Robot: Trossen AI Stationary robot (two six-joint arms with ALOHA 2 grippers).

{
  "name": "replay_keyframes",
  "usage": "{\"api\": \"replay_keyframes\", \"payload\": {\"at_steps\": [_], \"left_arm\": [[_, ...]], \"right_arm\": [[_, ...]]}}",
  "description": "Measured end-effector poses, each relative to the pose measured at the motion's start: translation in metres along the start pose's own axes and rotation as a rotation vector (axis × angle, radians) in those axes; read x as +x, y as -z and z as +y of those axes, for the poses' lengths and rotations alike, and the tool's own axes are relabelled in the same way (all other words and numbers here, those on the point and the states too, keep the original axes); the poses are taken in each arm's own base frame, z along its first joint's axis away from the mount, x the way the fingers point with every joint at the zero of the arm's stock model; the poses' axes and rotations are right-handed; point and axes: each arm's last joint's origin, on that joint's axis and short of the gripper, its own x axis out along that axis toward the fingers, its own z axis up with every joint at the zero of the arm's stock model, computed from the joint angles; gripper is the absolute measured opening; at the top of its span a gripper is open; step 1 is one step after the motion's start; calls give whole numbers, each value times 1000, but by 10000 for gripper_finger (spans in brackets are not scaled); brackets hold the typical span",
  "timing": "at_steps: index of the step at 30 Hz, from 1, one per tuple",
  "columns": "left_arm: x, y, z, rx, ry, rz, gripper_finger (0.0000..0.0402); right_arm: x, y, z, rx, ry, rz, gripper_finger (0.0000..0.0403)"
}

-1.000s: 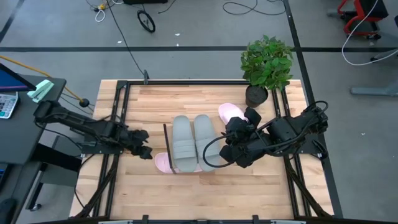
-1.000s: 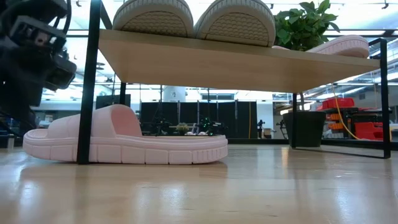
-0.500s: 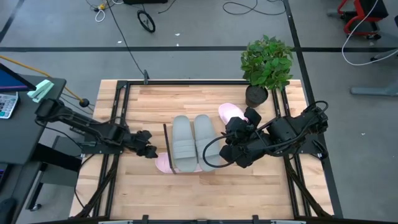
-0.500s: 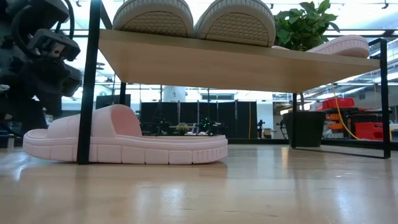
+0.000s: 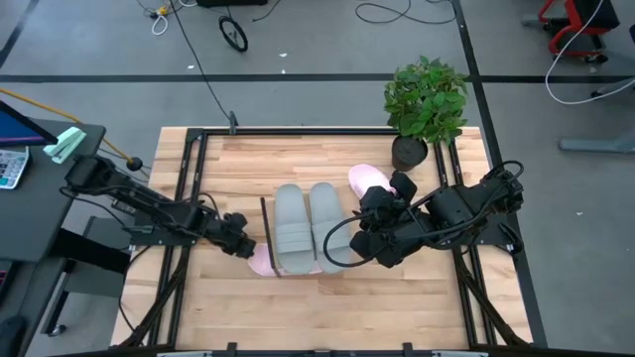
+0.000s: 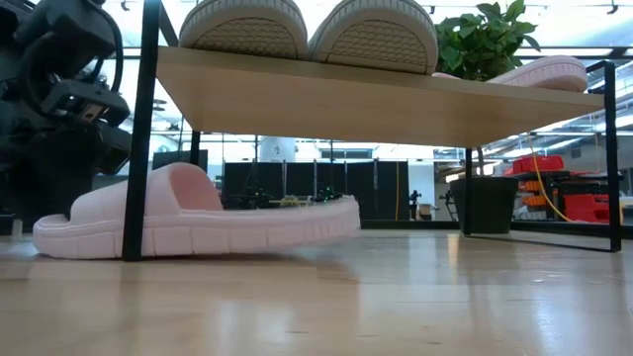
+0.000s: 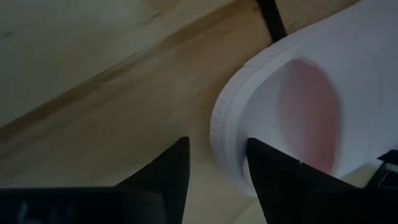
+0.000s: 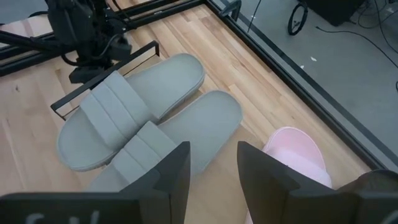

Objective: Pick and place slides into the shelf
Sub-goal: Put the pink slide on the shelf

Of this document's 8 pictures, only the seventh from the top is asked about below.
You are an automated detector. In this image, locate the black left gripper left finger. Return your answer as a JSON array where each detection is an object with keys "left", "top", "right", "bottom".
[{"left": 0, "top": 136, "right": 192, "bottom": 224}]

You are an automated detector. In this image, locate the wooden shelf with black frame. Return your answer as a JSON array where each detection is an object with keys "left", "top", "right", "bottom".
[{"left": 256, "top": 0, "right": 289, "bottom": 44}]

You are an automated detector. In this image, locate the black box device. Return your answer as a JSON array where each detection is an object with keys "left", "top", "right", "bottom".
[{"left": 366, "top": 149, "right": 398, "bottom": 189}]

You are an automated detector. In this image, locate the pale pink rubber slide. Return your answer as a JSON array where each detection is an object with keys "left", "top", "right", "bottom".
[{"left": 209, "top": 0, "right": 398, "bottom": 197}]

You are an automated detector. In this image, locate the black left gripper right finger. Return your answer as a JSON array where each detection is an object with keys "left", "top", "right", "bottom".
[{"left": 247, "top": 138, "right": 398, "bottom": 224}]

